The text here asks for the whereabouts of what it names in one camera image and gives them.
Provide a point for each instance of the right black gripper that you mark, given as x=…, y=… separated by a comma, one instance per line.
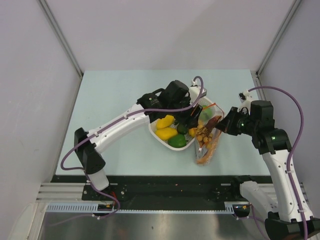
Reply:
x=226, y=124

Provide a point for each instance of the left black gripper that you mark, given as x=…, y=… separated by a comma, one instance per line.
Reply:
x=191, y=121

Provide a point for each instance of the brown longan bunch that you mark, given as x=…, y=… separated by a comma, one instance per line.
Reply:
x=204, y=135

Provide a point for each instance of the clear zip bag red zipper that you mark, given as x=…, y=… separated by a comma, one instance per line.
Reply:
x=216, y=111

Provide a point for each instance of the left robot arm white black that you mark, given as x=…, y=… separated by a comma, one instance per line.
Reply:
x=177, y=99

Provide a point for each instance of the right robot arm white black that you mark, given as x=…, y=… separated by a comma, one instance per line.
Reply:
x=289, y=216

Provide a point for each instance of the dark green avocado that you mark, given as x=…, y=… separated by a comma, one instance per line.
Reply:
x=181, y=129

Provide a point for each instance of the orange yellow pear fruit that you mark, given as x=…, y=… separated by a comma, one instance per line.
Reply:
x=192, y=132

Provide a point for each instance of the bright green apple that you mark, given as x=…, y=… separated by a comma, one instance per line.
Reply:
x=206, y=113

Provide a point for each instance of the white plastic basket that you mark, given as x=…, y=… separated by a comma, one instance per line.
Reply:
x=189, y=139

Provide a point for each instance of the yellow mango rear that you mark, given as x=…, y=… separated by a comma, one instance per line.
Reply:
x=164, y=122

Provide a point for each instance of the yellow mango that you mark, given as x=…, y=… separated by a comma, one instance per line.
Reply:
x=164, y=122
x=166, y=133

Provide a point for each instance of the yellow mango front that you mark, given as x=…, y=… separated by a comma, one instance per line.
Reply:
x=166, y=133

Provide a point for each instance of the light blue table mat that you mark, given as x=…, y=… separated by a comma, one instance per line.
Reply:
x=104, y=95

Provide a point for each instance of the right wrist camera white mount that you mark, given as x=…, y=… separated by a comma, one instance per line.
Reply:
x=245, y=99

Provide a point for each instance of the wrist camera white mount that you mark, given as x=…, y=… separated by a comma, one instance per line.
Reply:
x=245, y=99
x=195, y=90

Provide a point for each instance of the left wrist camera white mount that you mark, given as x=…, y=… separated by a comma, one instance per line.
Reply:
x=195, y=90

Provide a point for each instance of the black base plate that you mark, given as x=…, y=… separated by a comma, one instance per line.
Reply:
x=164, y=190

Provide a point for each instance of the white slotted cable duct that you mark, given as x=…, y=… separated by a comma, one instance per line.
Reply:
x=228, y=207

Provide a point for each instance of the right aluminium corner post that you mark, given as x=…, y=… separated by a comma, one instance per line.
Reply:
x=279, y=35

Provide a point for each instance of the aluminium corner post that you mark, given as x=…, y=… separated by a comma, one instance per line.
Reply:
x=279, y=35
x=49, y=15

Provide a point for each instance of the left aluminium corner post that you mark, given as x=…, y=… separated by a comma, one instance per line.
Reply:
x=49, y=15

